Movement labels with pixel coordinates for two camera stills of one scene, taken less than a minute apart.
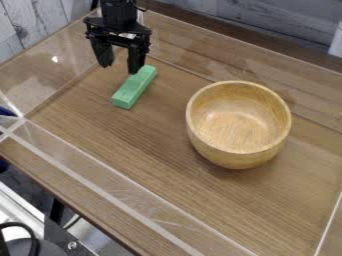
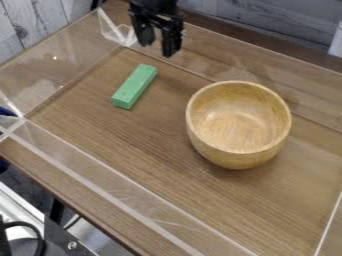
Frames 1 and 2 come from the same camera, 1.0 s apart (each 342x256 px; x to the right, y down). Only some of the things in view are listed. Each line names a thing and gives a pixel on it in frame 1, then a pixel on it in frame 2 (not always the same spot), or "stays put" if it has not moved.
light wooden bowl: [237, 122] stays put
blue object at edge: [6, 112] stays put
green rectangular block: [133, 87] stays put
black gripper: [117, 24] -> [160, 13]
